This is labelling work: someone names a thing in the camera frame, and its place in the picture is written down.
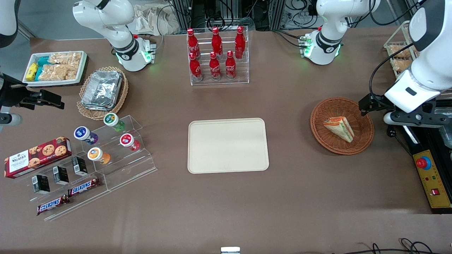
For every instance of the small black box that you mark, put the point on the small black box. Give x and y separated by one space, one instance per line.
60 175
79 166
41 184

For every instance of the black appliance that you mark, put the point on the black appliance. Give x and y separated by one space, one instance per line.
423 141

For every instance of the light wicker basket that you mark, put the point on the light wicker basket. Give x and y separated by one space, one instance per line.
88 113

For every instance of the beige rectangular tray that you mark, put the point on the beige rectangular tray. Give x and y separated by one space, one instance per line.
222 146

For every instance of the crumpled beige bag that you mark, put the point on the crumpled beige bag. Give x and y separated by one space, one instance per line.
148 19

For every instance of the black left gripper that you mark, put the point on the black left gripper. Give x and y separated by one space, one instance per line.
377 100

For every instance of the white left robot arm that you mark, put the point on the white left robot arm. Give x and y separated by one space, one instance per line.
326 21

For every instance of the white rectangular snack tray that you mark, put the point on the white rectangular snack tray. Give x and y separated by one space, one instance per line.
49 83

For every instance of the background equipment rack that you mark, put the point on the background equipment rack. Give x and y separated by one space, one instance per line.
183 14

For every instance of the metal container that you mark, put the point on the metal container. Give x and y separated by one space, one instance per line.
446 137

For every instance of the clear acrylic bottle rack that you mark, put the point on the clear acrylic bottle rack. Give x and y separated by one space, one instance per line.
243 72

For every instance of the teal snack packet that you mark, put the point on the teal snack packet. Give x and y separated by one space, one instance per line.
44 61
39 73

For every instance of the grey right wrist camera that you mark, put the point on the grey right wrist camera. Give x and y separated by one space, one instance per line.
10 119

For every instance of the brown wicker basket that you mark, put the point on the brown wicker basket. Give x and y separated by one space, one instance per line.
326 143

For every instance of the yellow snack packet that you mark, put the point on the yellow snack packet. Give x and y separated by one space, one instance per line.
31 71

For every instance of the stack of foil trays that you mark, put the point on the stack of foil trays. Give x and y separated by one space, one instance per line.
102 90

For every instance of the red drink bottle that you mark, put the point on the red drink bottle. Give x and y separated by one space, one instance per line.
127 140

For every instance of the Snickers chocolate bar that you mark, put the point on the Snickers chocolate bar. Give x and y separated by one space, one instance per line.
53 205
84 187

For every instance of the triangular sandwich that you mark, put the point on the triangular sandwich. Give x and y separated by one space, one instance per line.
340 127

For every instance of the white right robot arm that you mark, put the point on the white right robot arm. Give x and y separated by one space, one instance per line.
120 38

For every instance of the yellow emergency stop box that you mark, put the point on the yellow emergency stop box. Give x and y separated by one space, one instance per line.
432 183

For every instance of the clear acrylic stepped stand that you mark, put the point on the clear acrylic stepped stand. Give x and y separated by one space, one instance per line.
134 163

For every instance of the orange drink bottle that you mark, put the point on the orange drink bottle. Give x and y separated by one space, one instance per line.
96 154

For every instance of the purple drink bottle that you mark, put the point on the purple drink bottle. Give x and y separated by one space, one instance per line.
83 133

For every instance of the red Walkers cookie box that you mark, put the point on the red Walkers cookie box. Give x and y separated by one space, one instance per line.
39 157

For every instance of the red cola bottle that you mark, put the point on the red cola bottle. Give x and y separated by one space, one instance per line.
192 41
216 41
230 67
240 42
214 67
195 68

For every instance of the clear rice cracker pack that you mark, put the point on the clear rice cracker pack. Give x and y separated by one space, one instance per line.
58 72
65 58

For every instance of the bagged fried snack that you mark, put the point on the bagged fried snack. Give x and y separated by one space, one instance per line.
402 65
399 52

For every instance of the green drink bottle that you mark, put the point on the green drink bottle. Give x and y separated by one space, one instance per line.
112 120

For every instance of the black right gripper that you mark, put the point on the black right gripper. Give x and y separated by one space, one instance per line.
13 96

